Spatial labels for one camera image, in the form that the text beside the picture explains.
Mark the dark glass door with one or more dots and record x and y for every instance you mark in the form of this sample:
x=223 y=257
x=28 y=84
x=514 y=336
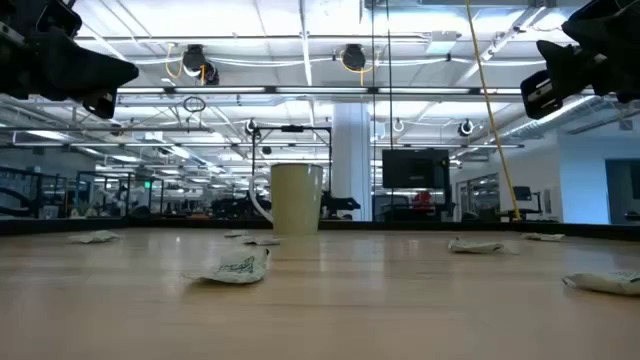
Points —
x=622 y=190

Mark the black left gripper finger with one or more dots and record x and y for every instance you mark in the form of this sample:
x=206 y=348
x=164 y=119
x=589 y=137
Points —
x=101 y=104
x=85 y=72

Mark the black background robot arm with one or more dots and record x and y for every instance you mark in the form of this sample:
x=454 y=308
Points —
x=340 y=204

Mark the white building column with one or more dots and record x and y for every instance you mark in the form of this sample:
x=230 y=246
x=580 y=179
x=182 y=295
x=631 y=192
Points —
x=351 y=160

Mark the small monitor on stand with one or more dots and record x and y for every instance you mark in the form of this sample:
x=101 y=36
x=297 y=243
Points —
x=522 y=193

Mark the small black ceiling reel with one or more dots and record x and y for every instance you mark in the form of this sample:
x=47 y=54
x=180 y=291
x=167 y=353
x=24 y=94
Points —
x=465 y=127
x=250 y=126

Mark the cream ceramic mug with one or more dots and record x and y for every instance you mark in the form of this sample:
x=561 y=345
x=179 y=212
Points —
x=297 y=200

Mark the black metal frame stand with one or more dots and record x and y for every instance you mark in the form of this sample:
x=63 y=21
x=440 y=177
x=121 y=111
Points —
x=310 y=128

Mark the green white sweetener packet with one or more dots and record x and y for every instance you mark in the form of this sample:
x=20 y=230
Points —
x=605 y=282
x=94 y=236
x=475 y=246
x=237 y=267
x=260 y=241
x=542 y=236

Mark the silver ceiling duct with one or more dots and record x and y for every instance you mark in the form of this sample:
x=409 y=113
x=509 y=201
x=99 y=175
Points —
x=550 y=116

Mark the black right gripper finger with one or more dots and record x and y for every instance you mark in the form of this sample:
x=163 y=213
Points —
x=540 y=97
x=572 y=67

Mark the black metal table frame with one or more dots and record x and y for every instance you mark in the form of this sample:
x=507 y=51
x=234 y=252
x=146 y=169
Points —
x=150 y=225

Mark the black flat screen monitor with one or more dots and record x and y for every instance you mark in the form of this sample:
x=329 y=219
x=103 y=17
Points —
x=415 y=168

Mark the red background object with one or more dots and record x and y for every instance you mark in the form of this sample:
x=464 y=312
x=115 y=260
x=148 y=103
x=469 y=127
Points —
x=422 y=200

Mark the black metal cage frame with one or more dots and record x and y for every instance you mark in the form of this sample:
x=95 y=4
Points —
x=120 y=174

